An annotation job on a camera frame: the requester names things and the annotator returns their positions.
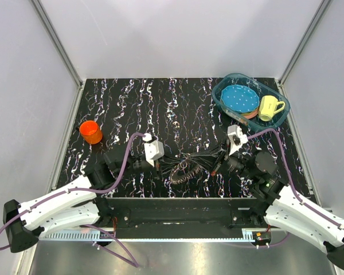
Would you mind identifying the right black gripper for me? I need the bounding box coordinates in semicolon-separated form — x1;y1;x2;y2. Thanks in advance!
188;139;257;181

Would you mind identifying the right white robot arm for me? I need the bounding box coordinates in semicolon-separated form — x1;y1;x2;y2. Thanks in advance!
188;145;344;270

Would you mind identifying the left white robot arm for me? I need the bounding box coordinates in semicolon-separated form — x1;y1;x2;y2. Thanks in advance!
2;152;199;253

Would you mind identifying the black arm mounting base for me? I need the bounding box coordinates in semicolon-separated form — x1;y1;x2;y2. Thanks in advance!
89;198;268;229

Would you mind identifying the pink plate under blue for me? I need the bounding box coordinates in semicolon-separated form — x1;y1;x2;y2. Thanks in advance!
241;108;259;119

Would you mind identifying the blue polka dot plate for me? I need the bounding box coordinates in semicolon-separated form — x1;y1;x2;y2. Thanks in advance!
221;84;260;113

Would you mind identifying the teal transparent plastic basket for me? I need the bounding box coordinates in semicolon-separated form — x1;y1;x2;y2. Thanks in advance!
212;73;290;132

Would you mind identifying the yellow ceramic mug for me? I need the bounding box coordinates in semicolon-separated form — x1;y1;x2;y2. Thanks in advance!
258;95;286;122

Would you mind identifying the orange plastic cup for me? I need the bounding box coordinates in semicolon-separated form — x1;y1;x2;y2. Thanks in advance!
79;120;103;145

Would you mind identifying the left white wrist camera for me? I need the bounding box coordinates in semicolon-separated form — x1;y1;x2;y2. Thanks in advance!
142;133;165;167

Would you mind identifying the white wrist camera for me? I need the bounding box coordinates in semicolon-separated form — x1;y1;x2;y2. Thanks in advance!
227;125;248;156
142;133;165;167

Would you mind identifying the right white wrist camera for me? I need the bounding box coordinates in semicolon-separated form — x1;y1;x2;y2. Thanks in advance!
227;125;248;156

